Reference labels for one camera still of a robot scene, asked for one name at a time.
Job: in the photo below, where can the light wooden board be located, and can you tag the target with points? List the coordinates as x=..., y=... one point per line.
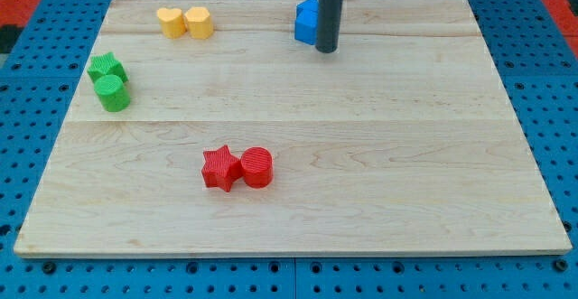
x=402, y=143

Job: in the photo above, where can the blue cube block front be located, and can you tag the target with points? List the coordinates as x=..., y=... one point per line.
x=305, y=27

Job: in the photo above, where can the blue block rear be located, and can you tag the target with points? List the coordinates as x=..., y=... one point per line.
x=307, y=5

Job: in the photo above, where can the green star block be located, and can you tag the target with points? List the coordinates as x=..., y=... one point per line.
x=106, y=64

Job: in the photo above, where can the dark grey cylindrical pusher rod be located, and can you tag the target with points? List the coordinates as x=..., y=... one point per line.
x=328, y=25

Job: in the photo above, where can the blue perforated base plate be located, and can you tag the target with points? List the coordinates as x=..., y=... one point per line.
x=539, y=71

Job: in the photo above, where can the green cylinder block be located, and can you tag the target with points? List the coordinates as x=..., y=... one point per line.
x=112, y=93

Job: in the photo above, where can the yellow heart block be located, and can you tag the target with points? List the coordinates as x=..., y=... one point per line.
x=171, y=22

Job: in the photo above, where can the yellow hexagon block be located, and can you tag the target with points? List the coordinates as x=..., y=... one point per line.
x=199, y=22

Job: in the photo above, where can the red star block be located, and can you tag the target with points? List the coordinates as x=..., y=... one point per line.
x=221, y=168

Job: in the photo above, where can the red cylinder block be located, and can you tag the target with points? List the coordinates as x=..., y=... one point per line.
x=257, y=166

